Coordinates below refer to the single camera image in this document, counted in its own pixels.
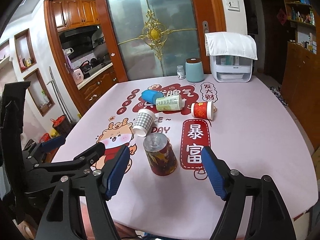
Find wooden shelf cabinet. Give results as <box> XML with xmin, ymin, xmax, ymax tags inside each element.
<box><xmin>280</xmin><ymin>0</ymin><xmax>319</xmax><ymax>149</ymax></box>

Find wooden kitchen cabinets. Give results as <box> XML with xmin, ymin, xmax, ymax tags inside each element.
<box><xmin>52</xmin><ymin>0</ymin><xmax>118</xmax><ymax>108</ymax></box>

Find person's left hand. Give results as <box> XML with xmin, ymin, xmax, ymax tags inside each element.
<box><xmin>17</xmin><ymin>221</ymin><xmax>36</xmax><ymax>239</ymax></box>

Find red paper cup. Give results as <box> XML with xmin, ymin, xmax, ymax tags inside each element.
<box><xmin>191</xmin><ymin>101</ymin><xmax>216</xmax><ymax>120</ymax></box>

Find frosted glass sliding door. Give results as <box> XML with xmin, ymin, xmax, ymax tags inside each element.
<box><xmin>106</xmin><ymin>0</ymin><xmax>200</xmax><ymax>81</ymax></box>

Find small white pill bottle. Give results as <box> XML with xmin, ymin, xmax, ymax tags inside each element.
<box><xmin>177</xmin><ymin>66</ymin><xmax>185</xmax><ymax>80</ymax></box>

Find light blue ceramic canister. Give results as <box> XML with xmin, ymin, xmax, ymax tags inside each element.
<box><xmin>185</xmin><ymin>58</ymin><xmax>204</xmax><ymax>83</ymax></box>

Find green white paper cup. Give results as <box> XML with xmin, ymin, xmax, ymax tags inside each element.
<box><xmin>156</xmin><ymin>94</ymin><xmax>185</xmax><ymax>111</ymax></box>

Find blue plastic cup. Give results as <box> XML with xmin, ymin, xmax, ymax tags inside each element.
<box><xmin>141</xmin><ymin>89</ymin><xmax>164</xmax><ymax>105</ymax></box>

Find white countertop appliance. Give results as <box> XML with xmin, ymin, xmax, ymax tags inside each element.
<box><xmin>209</xmin><ymin>55</ymin><xmax>253</xmax><ymax>83</ymax></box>

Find grey checked paper cup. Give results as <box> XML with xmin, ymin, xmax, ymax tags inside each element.
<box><xmin>132</xmin><ymin>109</ymin><xmax>156</xmax><ymax>137</ymax></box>

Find dark patterned paper cup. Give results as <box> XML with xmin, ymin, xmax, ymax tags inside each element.
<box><xmin>143</xmin><ymin>133</ymin><xmax>177</xmax><ymax>176</ymax></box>

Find white quilted cloth cover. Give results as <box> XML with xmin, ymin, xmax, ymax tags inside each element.
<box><xmin>204</xmin><ymin>31</ymin><xmax>258</xmax><ymax>60</ymax></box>

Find white wall switch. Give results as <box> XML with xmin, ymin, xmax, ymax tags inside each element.
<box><xmin>227</xmin><ymin>0</ymin><xmax>240</xmax><ymax>11</ymax></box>

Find pink printed tablecloth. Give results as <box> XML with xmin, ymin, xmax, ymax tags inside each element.
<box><xmin>54</xmin><ymin>75</ymin><xmax>318</xmax><ymax>239</ymax></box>

